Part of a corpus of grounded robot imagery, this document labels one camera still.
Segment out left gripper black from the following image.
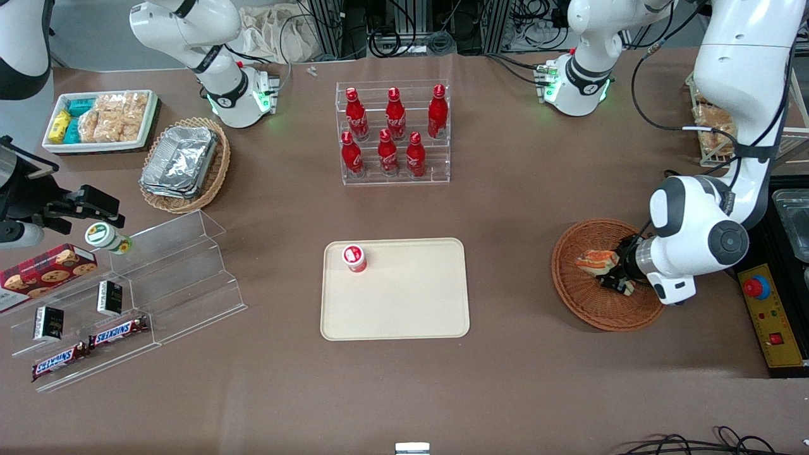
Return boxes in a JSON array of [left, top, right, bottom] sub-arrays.
[[600, 234, 640, 298]]

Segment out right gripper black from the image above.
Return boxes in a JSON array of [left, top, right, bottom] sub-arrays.
[[0, 138, 125, 229]]

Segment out triangle sandwich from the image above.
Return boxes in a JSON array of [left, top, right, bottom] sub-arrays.
[[575, 249, 620, 277]]

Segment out round brown wicker basket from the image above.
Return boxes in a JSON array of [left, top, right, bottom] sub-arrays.
[[551, 218, 667, 332]]

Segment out aluminium foil tray stack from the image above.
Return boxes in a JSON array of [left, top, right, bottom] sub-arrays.
[[140, 125, 219, 198]]

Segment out oval wicker basket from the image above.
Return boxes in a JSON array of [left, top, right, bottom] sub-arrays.
[[139, 117, 231, 214]]

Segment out beige plastic tray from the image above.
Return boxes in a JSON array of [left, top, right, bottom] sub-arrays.
[[320, 238, 471, 341]]

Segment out green capped white bottle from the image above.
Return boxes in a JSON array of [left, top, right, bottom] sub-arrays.
[[85, 222, 133, 256]]

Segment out red tartan cookie box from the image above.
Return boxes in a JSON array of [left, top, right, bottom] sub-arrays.
[[0, 244, 99, 314]]

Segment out white snack bin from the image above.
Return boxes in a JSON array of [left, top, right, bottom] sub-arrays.
[[42, 90, 159, 154]]

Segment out small black box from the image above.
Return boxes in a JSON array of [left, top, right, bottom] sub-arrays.
[[97, 281, 124, 317], [33, 306, 64, 343]]

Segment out clear acrylic stepped shelf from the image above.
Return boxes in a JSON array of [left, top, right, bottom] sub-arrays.
[[0, 210, 248, 394]]

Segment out snickers bar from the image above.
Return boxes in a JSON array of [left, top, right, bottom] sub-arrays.
[[32, 342, 90, 382], [88, 316, 150, 349]]

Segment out yellow emergency stop control box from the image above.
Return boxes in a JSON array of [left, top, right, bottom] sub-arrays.
[[736, 262, 806, 369]]

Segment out black side stand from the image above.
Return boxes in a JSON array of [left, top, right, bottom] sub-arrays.
[[730, 177, 809, 380]]

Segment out clear acrylic bottle rack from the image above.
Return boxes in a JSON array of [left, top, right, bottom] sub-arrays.
[[335, 79, 451, 186]]

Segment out red cola bottle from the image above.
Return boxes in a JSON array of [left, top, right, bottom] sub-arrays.
[[344, 87, 369, 141], [427, 83, 449, 140], [405, 131, 427, 178], [377, 128, 399, 176], [341, 131, 364, 178], [386, 87, 407, 141]]

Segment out beige cloth bag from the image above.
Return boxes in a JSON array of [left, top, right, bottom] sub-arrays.
[[237, 5, 317, 64]]

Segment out red white capped cup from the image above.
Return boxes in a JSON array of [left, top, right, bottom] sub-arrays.
[[342, 244, 368, 274]]

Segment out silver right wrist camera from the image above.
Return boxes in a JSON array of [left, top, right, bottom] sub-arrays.
[[0, 221, 45, 250]]

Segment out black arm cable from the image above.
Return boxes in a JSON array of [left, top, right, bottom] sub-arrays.
[[631, 25, 797, 190]]

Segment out black floor cables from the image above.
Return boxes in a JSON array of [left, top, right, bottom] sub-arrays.
[[616, 427, 809, 455]]

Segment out black base cables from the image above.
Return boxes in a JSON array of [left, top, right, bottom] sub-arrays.
[[487, 54, 550, 86]]

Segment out aluminium frame post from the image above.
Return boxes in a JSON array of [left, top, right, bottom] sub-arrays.
[[308, 0, 345, 61], [484, 0, 513, 54]]

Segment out coiled black background cables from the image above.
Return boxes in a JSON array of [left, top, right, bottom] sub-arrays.
[[368, 28, 456, 56]]

